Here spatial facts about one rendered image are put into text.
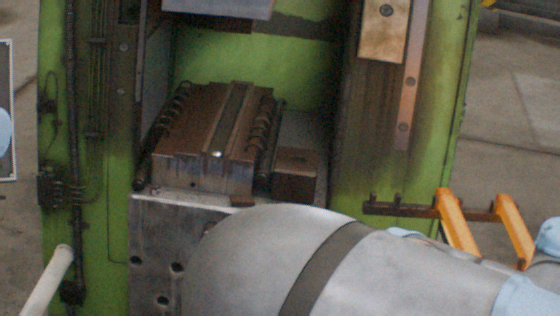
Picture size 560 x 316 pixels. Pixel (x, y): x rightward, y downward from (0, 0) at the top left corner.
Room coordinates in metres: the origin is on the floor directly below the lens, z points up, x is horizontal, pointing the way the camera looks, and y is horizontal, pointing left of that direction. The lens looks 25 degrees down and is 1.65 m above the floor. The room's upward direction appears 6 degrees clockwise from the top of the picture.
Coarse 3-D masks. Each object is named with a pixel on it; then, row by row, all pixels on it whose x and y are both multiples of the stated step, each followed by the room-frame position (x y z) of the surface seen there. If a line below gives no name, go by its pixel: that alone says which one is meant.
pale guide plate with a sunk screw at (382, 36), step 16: (368, 0) 1.52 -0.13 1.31; (384, 0) 1.52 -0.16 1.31; (400, 0) 1.52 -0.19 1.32; (368, 16) 1.52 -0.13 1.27; (384, 16) 1.53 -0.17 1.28; (400, 16) 1.52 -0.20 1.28; (368, 32) 1.52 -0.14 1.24; (384, 32) 1.52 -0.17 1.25; (400, 32) 1.52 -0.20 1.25; (368, 48) 1.52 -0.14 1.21; (384, 48) 1.52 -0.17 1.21; (400, 48) 1.52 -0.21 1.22
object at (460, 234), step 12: (444, 192) 1.33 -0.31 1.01; (444, 204) 1.28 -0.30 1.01; (456, 204) 1.29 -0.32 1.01; (444, 216) 1.26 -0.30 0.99; (456, 216) 1.24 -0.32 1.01; (456, 228) 1.19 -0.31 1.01; (468, 228) 1.20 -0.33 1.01; (456, 240) 1.17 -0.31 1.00; (468, 240) 1.15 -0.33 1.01; (468, 252) 1.11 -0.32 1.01
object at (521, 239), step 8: (496, 200) 1.35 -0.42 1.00; (504, 200) 1.32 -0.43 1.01; (504, 208) 1.29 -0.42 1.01; (512, 208) 1.29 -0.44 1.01; (504, 216) 1.28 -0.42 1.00; (512, 216) 1.26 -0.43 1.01; (504, 224) 1.26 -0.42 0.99; (512, 224) 1.23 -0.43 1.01; (520, 224) 1.23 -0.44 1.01; (512, 232) 1.21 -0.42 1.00; (520, 232) 1.20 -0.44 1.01; (512, 240) 1.20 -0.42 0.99; (520, 240) 1.17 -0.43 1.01; (528, 240) 1.17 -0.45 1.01; (520, 248) 1.15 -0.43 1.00; (528, 248) 1.14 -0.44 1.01; (520, 256) 1.14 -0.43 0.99; (528, 256) 1.12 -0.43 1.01
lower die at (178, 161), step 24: (192, 96) 1.75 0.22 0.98; (216, 96) 1.74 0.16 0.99; (192, 120) 1.58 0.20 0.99; (216, 120) 1.57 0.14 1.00; (240, 120) 1.58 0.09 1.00; (168, 144) 1.47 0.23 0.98; (192, 144) 1.46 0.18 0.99; (240, 144) 1.48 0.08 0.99; (168, 168) 1.41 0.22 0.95; (192, 168) 1.41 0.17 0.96; (216, 168) 1.41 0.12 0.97; (240, 168) 1.41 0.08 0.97; (240, 192) 1.41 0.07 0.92
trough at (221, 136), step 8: (232, 88) 1.77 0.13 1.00; (240, 88) 1.81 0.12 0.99; (232, 96) 1.76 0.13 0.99; (240, 96) 1.76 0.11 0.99; (232, 104) 1.71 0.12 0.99; (240, 104) 1.71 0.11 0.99; (224, 112) 1.64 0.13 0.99; (232, 112) 1.66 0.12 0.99; (224, 120) 1.61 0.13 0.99; (232, 120) 1.61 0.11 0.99; (216, 128) 1.54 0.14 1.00; (224, 128) 1.56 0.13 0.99; (232, 128) 1.57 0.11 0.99; (216, 136) 1.52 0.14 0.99; (224, 136) 1.52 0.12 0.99; (216, 144) 1.48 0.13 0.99; (224, 144) 1.48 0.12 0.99; (208, 152) 1.43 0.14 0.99
